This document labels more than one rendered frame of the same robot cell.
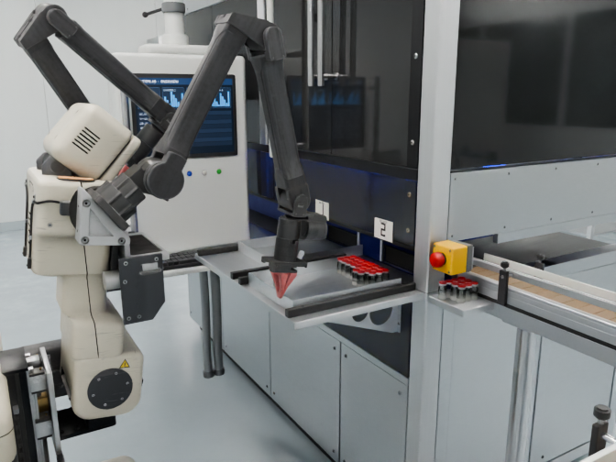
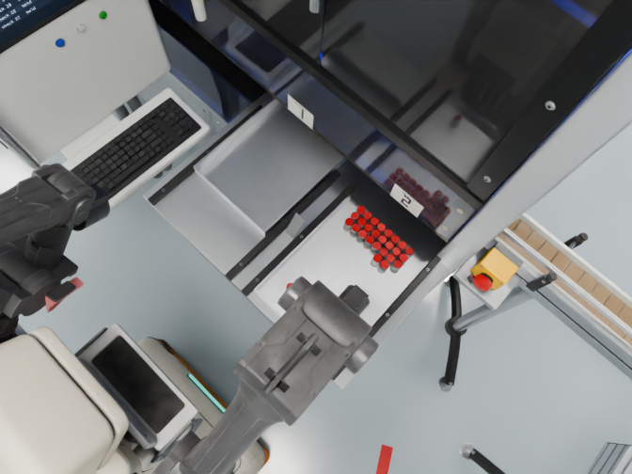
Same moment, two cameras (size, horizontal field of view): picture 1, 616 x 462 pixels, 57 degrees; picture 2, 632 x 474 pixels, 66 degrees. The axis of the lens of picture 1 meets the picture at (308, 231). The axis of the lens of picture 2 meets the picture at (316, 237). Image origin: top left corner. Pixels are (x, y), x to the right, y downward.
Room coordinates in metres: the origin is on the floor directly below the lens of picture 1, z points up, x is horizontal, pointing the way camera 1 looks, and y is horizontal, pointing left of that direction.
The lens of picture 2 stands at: (1.24, 0.16, 2.03)
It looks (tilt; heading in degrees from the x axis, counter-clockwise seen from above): 70 degrees down; 336
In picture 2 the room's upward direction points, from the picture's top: 8 degrees clockwise
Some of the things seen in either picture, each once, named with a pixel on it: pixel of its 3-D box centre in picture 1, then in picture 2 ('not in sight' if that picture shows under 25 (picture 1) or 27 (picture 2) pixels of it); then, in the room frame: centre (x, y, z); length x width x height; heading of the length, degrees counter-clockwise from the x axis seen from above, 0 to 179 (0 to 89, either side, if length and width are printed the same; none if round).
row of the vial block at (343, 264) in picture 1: (356, 272); (371, 245); (1.55, -0.14, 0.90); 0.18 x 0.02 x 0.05; 30
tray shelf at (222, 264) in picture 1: (307, 271); (304, 222); (1.67, 0.00, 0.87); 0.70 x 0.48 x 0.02; 30
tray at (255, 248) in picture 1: (299, 247); (276, 159); (1.85, 0.03, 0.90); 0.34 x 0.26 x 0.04; 120
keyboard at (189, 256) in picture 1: (198, 257); (130, 152); (2.02, 0.41, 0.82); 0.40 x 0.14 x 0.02; 119
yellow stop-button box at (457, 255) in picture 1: (451, 257); (495, 267); (1.40, -0.37, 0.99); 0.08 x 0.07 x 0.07; 120
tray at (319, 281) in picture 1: (323, 280); (341, 276); (1.50, -0.04, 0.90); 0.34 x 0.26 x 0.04; 121
